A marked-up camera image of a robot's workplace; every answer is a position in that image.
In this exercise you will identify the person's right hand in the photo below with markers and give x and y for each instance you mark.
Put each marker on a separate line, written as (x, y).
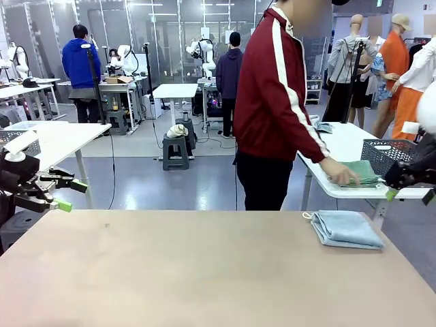
(340, 173)

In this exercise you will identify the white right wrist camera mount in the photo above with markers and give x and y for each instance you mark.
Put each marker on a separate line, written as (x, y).
(410, 128)

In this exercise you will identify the white shelf unit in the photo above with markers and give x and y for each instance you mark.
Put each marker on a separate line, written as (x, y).
(314, 92)

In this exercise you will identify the person in red jacket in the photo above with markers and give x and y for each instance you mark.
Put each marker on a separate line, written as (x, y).
(265, 85)

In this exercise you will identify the green towel stack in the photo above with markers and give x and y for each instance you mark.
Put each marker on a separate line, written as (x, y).
(366, 170)

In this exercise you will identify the mannequin in black dress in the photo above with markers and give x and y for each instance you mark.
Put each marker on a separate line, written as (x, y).
(359, 88)

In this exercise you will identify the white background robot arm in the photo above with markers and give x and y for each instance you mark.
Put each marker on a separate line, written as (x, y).
(20, 59)
(206, 51)
(127, 59)

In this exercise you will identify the long white background table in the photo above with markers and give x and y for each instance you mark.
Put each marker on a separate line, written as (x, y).
(24, 89)

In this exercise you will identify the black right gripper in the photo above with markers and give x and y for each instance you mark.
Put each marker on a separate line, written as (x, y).
(408, 175)

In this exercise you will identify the light blue towel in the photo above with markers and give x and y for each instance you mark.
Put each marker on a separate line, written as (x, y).
(347, 230)

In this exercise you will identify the person in blue hoodie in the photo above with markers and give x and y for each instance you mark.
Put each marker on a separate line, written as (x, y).
(80, 61)

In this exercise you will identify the mannequin in grey hoodie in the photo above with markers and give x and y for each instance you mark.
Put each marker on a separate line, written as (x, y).
(340, 58)

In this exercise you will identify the mannequin in blue floral shirt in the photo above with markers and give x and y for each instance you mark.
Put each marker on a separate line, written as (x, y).
(381, 68)

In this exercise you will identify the mannequin in orange jacket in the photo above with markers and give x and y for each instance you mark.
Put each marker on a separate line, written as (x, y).
(395, 51)

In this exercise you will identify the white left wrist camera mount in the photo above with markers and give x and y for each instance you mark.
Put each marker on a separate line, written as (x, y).
(20, 143)

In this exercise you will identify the light grey mesh basket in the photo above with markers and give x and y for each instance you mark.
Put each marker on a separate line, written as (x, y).
(18, 126)

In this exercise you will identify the computer with coloured lights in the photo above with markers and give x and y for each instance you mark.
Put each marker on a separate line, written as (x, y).
(213, 102)

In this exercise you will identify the cardboard box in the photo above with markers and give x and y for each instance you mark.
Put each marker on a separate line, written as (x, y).
(117, 80)

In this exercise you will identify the cream cloth bundle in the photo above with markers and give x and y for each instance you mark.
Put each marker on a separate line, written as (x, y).
(177, 131)

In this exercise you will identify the black cap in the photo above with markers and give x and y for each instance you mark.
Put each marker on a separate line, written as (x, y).
(30, 82)

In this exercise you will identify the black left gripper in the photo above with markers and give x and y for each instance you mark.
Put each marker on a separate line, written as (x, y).
(18, 170)

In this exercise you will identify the blue-grey crumpled cloth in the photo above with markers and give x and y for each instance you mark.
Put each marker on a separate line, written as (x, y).
(323, 126)

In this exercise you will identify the person in navy hoodie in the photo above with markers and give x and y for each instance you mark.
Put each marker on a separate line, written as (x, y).
(229, 68)

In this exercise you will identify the white-framed workbench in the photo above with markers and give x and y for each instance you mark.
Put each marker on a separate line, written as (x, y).
(116, 88)

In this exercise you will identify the dark grey plastic stool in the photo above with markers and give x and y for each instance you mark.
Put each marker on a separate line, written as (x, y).
(24, 221)
(175, 142)
(191, 133)
(117, 119)

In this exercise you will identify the metal tumbler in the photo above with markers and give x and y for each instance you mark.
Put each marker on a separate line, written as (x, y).
(185, 116)

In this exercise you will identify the dark grey mesh basket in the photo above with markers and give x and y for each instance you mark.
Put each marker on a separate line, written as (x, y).
(374, 156)

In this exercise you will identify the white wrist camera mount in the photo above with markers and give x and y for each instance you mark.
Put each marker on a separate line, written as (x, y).
(20, 143)
(410, 128)

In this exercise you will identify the red-sleeved right forearm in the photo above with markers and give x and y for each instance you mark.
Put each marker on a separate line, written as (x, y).
(315, 143)

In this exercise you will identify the white cabinet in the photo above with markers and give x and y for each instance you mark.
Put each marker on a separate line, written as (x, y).
(153, 107)

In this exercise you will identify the black pole stand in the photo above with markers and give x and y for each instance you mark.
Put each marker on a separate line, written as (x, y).
(148, 75)

